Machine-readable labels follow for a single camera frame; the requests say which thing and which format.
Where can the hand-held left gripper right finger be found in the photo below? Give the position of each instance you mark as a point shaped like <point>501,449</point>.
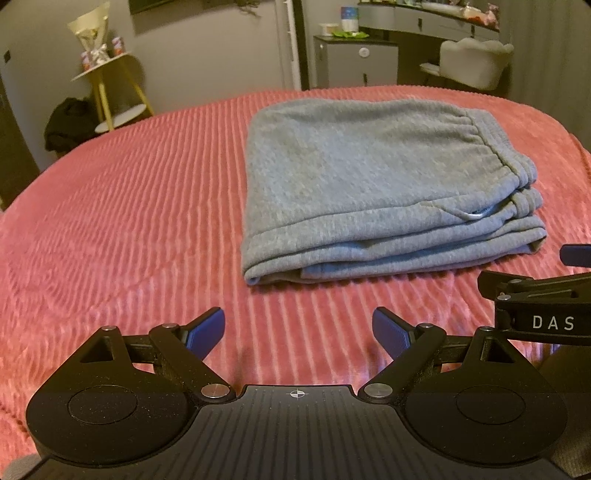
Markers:
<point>390,328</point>

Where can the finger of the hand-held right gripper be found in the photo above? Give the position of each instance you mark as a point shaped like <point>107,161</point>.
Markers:
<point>531,284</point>
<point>575,254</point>

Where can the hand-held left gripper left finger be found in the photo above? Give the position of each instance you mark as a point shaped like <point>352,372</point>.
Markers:
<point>207,328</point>

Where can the grey pants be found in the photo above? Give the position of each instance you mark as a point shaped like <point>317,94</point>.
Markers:
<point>360,184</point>

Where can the pink ribbed blanket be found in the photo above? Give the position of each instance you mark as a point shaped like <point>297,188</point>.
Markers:
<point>138,230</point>

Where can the white shell chair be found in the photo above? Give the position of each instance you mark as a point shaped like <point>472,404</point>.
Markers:
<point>471,62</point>

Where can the black bag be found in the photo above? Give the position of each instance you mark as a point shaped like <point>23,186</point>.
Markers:
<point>69,124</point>

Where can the yellow side table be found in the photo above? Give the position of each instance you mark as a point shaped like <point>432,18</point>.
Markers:
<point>104,92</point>

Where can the grey cabinet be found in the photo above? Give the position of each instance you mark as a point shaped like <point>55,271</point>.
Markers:
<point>355,62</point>

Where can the grey vanity desk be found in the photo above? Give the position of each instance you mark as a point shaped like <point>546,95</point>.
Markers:
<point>415,18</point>

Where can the small red can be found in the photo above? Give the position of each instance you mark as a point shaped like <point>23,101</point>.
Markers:
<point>119,46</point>

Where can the green tray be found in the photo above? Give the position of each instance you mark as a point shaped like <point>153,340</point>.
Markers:
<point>348,34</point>

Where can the white tower fan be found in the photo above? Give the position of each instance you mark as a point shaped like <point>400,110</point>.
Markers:
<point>286,41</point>

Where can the white cup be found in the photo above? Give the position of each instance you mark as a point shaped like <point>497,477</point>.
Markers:
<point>328,29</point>

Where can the blue white canister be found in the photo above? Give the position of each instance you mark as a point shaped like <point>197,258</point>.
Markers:
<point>351,18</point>

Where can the wrapped bouquet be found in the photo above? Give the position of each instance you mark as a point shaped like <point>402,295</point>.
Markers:
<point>92,37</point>

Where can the dark wall picture frame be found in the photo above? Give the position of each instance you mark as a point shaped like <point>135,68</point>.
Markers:
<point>161,4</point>

